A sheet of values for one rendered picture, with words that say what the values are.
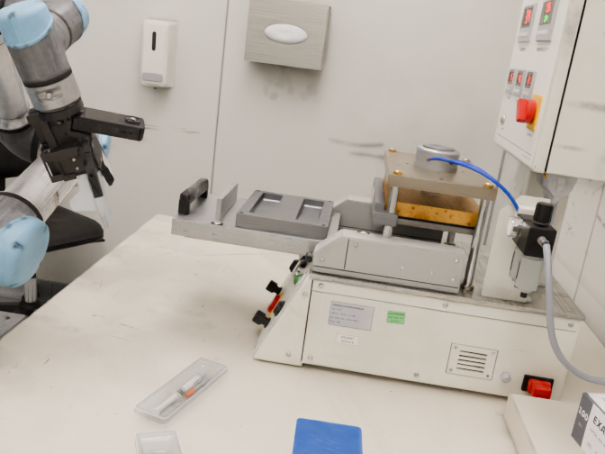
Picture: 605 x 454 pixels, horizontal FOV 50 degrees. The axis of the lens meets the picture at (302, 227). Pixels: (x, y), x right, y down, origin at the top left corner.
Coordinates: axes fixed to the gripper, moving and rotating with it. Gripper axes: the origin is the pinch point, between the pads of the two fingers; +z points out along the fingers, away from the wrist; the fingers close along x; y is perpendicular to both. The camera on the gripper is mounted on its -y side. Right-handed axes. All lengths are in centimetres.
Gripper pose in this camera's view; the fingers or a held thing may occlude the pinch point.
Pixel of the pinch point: (113, 205)
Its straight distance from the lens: 117.7
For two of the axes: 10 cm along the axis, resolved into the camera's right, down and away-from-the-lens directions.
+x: 2.1, 5.3, -8.2
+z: 1.7, 8.1, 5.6
